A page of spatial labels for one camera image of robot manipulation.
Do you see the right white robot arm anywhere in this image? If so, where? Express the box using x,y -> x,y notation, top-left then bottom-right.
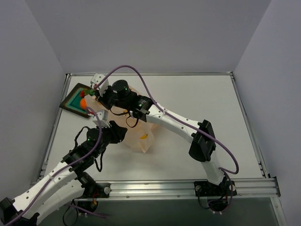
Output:
94,79 -> 226,194

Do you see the purple cable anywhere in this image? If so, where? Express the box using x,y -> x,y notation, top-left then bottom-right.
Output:
95,65 -> 239,212
0,106 -> 109,224

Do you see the green square plate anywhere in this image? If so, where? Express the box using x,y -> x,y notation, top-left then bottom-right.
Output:
59,83 -> 90,119

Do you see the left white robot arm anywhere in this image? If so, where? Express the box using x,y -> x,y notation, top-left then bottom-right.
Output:
0,121 -> 127,226

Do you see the orange fake fruit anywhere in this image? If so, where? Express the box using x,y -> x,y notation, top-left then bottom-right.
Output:
79,98 -> 87,110

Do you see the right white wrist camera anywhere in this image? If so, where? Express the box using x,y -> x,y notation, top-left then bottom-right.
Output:
90,73 -> 110,96

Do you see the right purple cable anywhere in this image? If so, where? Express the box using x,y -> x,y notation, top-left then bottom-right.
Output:
95,65 -> 239,212

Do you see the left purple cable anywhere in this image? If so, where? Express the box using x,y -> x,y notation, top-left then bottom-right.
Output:
0,106 -> 109,224

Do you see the aluminium front rail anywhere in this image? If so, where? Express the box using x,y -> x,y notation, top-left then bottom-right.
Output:
42,180 -> 281,201

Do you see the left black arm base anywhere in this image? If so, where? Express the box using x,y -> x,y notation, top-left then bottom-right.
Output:
77,183 -> 111,212

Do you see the banana print plastic bag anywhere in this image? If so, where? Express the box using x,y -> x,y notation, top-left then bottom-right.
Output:
84,95 -> 157,153

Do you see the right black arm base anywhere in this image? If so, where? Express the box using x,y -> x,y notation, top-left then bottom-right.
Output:
194,180 -> 237,214

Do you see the fake strawberry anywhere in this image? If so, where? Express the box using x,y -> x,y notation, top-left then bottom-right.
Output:
79,89 -> 95,98

